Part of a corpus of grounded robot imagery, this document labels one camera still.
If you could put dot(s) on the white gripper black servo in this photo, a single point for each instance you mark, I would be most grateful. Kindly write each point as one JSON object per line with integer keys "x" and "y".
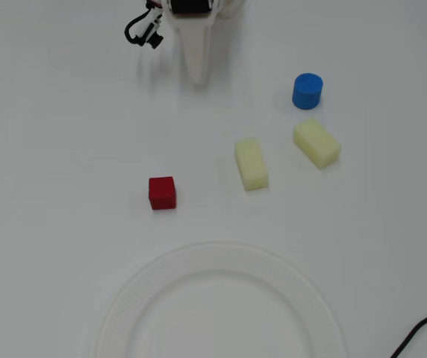
{"x": 195, "y": 31}

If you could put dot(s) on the red cube block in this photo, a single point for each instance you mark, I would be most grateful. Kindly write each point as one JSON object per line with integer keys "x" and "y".
{"x": 162, "y": 193}

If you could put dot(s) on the blue cylinder block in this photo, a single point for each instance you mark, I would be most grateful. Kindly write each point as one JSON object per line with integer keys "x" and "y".
{"x": 307, "y": 91}

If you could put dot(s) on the pale yellow foam block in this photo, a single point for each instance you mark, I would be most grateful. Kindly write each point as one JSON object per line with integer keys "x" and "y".
{"x": 316, "y": 142}
{"x": 251, "y": 164}

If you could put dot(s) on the white paper plate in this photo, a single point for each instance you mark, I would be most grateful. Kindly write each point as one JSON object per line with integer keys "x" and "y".
{"x": 131, "y": 298}

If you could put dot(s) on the small black white gripper camera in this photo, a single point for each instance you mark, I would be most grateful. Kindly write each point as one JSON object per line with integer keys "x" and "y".
{"x": 154, "y": 33}

